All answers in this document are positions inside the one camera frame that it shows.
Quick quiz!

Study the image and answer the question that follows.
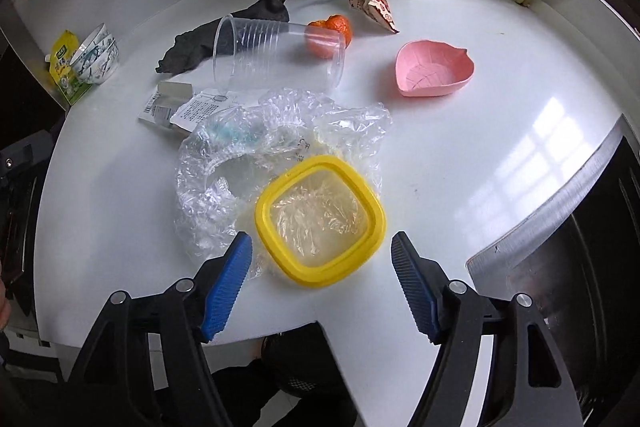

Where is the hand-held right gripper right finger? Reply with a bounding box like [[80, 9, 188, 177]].
[[390, 231, 583, 427]]

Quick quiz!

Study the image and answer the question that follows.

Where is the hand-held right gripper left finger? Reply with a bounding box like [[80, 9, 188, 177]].
[[65, 231, 253, 427]]

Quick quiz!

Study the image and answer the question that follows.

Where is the yellow-rimmed clear lid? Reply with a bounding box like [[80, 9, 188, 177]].
[[254, 155, 387, 290]]

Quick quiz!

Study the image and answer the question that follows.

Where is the clear plastic wrap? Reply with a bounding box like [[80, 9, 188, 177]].
[[174, 88, 393, 280]]

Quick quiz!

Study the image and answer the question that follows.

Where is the dark grey cloth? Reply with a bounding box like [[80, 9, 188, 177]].
[[155, 0, 306, 75]]

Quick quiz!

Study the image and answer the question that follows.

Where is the red and white snack wrapper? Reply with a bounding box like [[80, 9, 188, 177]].
[[345, 0, 401, 35]]

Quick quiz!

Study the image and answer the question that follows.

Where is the yellow-green pouch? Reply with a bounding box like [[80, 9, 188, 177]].
[[46, 29, 94, 106]]

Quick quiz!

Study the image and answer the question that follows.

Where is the blue floral ceramic bowl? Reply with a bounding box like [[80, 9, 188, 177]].
[[69, 41, 121, 88], [74, 32, 117, 65], [81, 23, 110, 50]]

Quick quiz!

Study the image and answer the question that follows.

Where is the white barcode packet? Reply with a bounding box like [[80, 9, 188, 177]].
[[139, 82, 193, 128]]

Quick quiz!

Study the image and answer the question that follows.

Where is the black stove top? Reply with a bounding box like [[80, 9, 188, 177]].
[[465, 114, 640, 427]]

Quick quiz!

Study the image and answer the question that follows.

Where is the white printed paper label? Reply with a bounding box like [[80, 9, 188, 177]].
[[170, 91, 242, 135]]

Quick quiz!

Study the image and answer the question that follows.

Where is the pink leaf-shaped dish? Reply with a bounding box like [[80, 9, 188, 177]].
[[395, 39, 475, 98]]

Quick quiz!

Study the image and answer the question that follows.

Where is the clear plastic cup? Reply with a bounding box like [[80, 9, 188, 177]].
[[212, 14, 347, 95]]

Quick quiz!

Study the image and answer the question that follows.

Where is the orange tangerine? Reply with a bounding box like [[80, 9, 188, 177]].
[[306, 14, 352, 58]]

